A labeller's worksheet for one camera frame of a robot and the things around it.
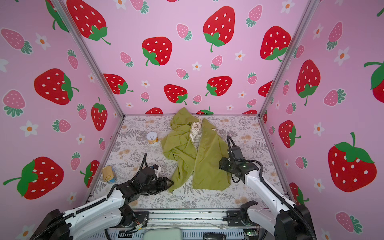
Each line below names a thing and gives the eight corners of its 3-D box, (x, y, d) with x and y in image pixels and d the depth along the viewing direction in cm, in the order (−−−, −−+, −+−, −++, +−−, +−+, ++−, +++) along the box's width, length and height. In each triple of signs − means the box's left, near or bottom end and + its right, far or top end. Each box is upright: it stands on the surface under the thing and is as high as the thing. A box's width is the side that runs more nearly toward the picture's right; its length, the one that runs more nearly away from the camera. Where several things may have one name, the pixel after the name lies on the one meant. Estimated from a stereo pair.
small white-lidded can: (147, 144, 105) (145, 140, 101) (149, 135, 110) (147, 131, 106) (157, 144, 105) (155, 140, 101) (159, 135, 110) (157, 131, 106)
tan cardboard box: (107, 185, 87) (103, 182, 84) (105, 171, 93) (101, 168, 89) (116, 180, 89) (113, 177, 85) (113, 167, 94) (110, 164, 91)
